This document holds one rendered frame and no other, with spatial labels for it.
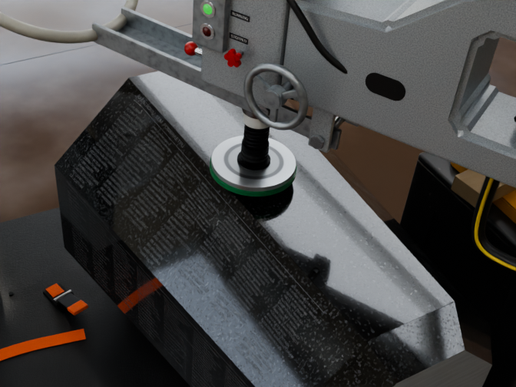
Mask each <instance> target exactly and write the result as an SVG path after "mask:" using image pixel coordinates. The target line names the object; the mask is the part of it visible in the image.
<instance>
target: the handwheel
mask: <svg viewBox="0 0 516 387"><path fill-rule="evenodd" d="M265 71H271V72H275V73H277V74H280V75H282V76H283V77H284V78H286V79H287V80H288V81H285V82H284V83H283V84H282V85H278V84H275V85H273V86H271V87H270V86H269V85H268V84H267V83H266V82H265V81H264V80H263V79H262V78H261V77H260V76H259V74H260V73H262V72H265ZM253 82H255V83H256V84H257V85H258V86H259V87H260V88H261V89H262V90H263V91H264V94H263V100H264V102H265V104H266V105H267V106H268V107H269V108H270V116H269V117H268V116H267V115H265V114H264V113H263V112H262V111H261V110H260V108H259V107H258V105H257V104H256V102H255V99H254V97H253ZM293 88H295V89H294V90H293ZM243 89H244V95H245V99H246V102H247V104H248V106H249V108H250V110H251V111H252V113H253V114H254V115H255V116H256V118H257V119H259V120H260V121H261V122H262V123H264V124H265V125H267V126H268V127H271V128H274V129H277V130H281V131H286V130H291V129H293V128H295V127H298V126H299V125H300V124H301V123H302V122H303V121H304V119H305V117H306V115H307V111H308V106H309V102H308V97H307V94H306V90H305V88H304V87H303V84H302V82H301V81H300V80H299V79H298V77H297V76H295V75H294V73H292V72H291V70H289V69H288V68H285V67H284V66H282V65H280V64H276V63H271V62H266V63H262V64H258V65H256V66H254V67H253V68H252V69H251V70H250V71H249V72H248V74H247V76H246V78H245V81H244V86H243ZM290 98H299V111H298V114H297V115H296V116H295V117H294V118H293V119H292V120H291V121H278V120H277V118H278V110H279V108H280V107H281V106H282V105H284V104H285V103H286V101H287V99H290Z"/></svg>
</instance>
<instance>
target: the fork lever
mask: <svg viewBox="0 0 516 387"><path fill-rule="evenodd" d="M121 14H123V15H124V16H125V17H126V19H127V24H126V25H125V26H124V27H123V28H122V29H120V30H119V31H113V30H111V29H109V28H106V27H104V26H103V25H99V24H98V23H93V24H92V29H93V30H95V31H96V33H97V35H98V39H97V40H96V41H93V42H95V43H97V44H99V45H102V46H104V47H106V48H109V49H111V50H112V51H116V52H117V53H119V54H122V55H124V56H126V57H129V58H131V59H133V60H135V61H138V62H140V63H141V64H144V65H146V66H148V67H151V68H153V69H155V70H158V71H160V72H162V73H165V74H167V75H169V76H171V77H173V78H176V79H177V80H180V81H182V82H184V83H187V84H189V85H191V86H193V87H195V88H198V89H200V90H202V91H205V92H207V93H209V94H212V95H213V96H216V97H218V98H220V99H222V100H225V101H227V102H229V103H231V104H234V105H236V106H238V107H240V108H242V109H245V110H247V111H249V112H251V113H252V111H251V110H250V108H249V106H248V104H247V102H246V99H243V98H240V97H238V96H236V95H234V94H231V93H229V92H226V91H224V90H221V89H219V88H216V87H214V86H212V85H210V84H207V83H204V82H203V81H202V80H201V59H202V56H200V55H197V54H195V55H193V56H189V55H187V54H186V53H185V51H184V46H185V44H186V43H188V42H189V41H192V35H190V34H187V33H186V32H183V31H181V30H178V29H176V28H173V27H171V26H169V25H166V24H164V23H162V22H159V21H157V20H154V19H152V18H149V17H147V16H145V15H142V14H140V13H138V12H135V11H133V10H130V9H129V8H125V7H123V8H121ZM258 107H259V108H260V110H261V111H262V112H263V113H264V114H265V115H267V116H268V117H269V116H270V109H268V108H265V107H262V106H260V105H258ZM297 114H298V111H297V110H295V109H292V108H291V107H287V106H286V105H282V106H281V107H280V108H279V110H278V118H277V120H278V121H291V120H292V119H293V118H294V117H295V116H296V115H297ZM344 121H345V122H347V123H349V124H352V125H354V126H356V127H358V126H359V125H358V124H355V123H352V122H351V121H347V120H345V119H343V118H340V117H337V116H336V118H335V123H334V128H333V132H332V140H331V144H330V148H332V149H334V150H336V149H337V148H338V147H339V141H340V137H341V133H342V130H340V129H338V127H339V126H340V125H341V124H342V123H343V122H344ZM311 122H312V117H310V116H309V115H306V117H305V119H304V121H303V122H302V123H301V124H300V125H299V126H298V127H295V128H293V129H291V131H294V132H296V133H298V134H301V135H303V136H305V137H308V138H309V132H310V128H311ZM310 144H311V145H312V146H313V147H314V148H315V149H322V148H323V145H324V140H323V139H322V138H321V137H320V136H319V135H313V136H312V137H311V139H310Z"/></svg>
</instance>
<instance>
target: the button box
mask: <svg viewBox="0 0 516 387"><path fill-rule="evenodd" d="M203 1H209V2H211V3H212V4H213V5H214V7H215V10H216V12H215V15H214V16H213V17H212V18H208V17H207V16H205V15H204V14H203V12H202V11H201V7H200V6H201V3H202V2H203ZM229 14H230V0H193V34H192V42H194V43H197V44H199V45H202V46H204V47H207V48H210V49H212V50H214V51H218V52H220V53H224V52H225V51H226V50H227V41H228V28H229ZM203 23H207V24H209V25H211V26H212V28H213V30H214V37H213V38H212V39H210V40H208V39H205V38H204V37H203V36H202V34H201V33H200V26H201V25H202V24H203Z"/></svg>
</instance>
